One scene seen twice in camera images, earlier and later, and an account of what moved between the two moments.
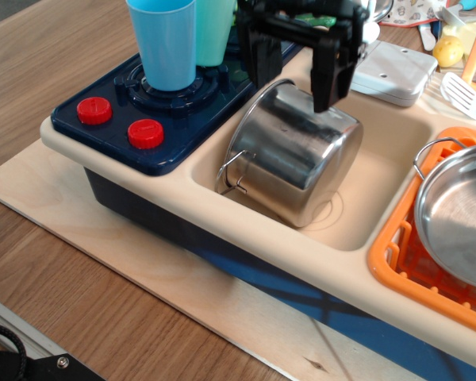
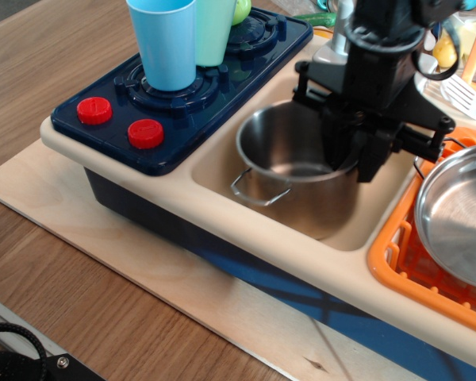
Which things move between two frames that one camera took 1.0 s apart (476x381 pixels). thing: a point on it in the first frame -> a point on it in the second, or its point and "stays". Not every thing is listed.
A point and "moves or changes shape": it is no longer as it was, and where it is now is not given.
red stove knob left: x=94 y=110 stays
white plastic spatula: x=465 y=96 stays
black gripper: x=334 y=28 -> x=374 y=105
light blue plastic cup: x=166 y=36 stays
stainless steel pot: x=284 y=155 moves or changes shape
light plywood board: x=53 y=192 stays
